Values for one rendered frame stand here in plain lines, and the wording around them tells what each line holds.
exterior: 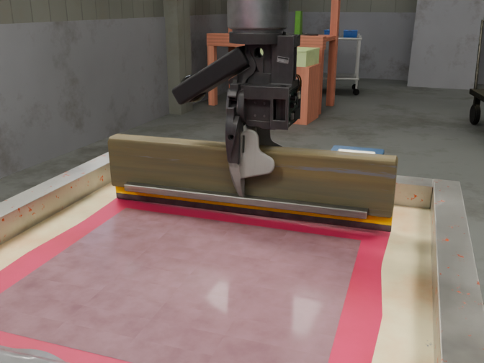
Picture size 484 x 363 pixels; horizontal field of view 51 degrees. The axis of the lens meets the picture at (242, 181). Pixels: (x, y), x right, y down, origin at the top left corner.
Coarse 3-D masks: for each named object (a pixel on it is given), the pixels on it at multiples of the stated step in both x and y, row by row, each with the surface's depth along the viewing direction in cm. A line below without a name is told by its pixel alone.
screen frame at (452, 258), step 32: (96, 160) 86; (32, 192) 71; (64, 192) 75; (416, 192) 75; (448, 192) 71; (0, 224) 63; (32, 224) 69; (448, 224) 61; (448, 256) 53; (448, 288) 47; (448, 320) 43; (480, 320) 43; (448, 352) 39; (480, 352) 39
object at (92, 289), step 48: (96, 240) 65; (144, 240) 65; (192, 240) 65; (0, 288) 54; (48, 288) 54; (96, 288) 54; (144, 288) 54; (0, 336) 46; (48, 336) 46; (96, 336) 46
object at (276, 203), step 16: (144, 192) 74; (160, 192) 73; (176, 192) 72; (192, 192) 71; (208, 192) 71; (224, 192) 71; (288, 208) 67; (304, 208) 66; (320, 208) 65; (336, 208) 65; (352, 208) 65
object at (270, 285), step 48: (240, 240) 65; (288, 240) 65; (336, 240) 65; (384, 240) 65; (192, 288) 54; (240, 288) 54; (288, 288) 54; (336, 288) 54; (144, 336) 46; (192, 336) 46; (240, 336) 46; (288, 336) 46; (336, 336) 46
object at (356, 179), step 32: (128, 160) 74; (160, 160) 73; (192, 160) 71; (224, 160) 69; (288, 160) 66; (320, 160) 65; (352, 160) 64; (384, 160) 62; (256, 192) 69; (288, 192) 68; (320, 192) 66; (352, 192) 65; (384, 192) 63
